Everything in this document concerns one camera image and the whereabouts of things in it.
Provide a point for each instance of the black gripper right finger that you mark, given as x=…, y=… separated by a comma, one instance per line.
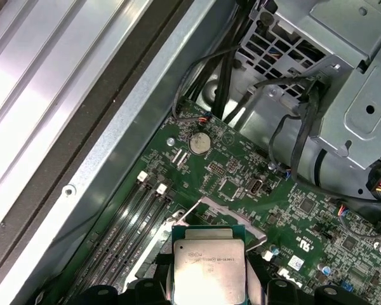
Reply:
x=282, y=292

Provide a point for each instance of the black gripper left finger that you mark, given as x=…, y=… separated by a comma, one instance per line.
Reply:
x=165, y=279

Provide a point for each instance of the silver green CPU chip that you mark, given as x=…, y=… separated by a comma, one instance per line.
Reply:
x=209, y=263

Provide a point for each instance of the silver CPU locking lever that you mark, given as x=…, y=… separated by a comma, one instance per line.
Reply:
x=192, y=211

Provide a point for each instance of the black RAM slot row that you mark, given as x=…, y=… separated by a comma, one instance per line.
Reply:
x=130, y=228

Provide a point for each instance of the silver coin battery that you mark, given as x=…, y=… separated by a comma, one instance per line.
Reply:
x=200, y=143

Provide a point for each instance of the green motherboard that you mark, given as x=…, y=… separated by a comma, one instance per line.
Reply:
x=228, y=152

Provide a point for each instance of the black open PC case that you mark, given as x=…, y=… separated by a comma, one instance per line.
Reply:
x=120, y=127

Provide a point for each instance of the silver metal drive cage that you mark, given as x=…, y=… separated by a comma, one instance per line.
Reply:
x=352, y=111

